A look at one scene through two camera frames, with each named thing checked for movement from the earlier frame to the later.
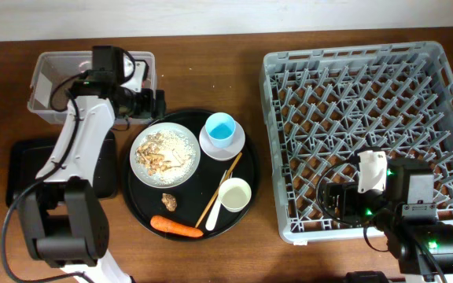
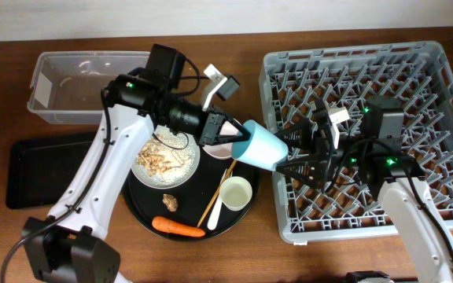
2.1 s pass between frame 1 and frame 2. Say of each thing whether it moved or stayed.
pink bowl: stayed
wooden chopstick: stayed
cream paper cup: stayed
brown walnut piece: stayed
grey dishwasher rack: stayed
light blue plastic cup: moved
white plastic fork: stayed
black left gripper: moved
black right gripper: moved
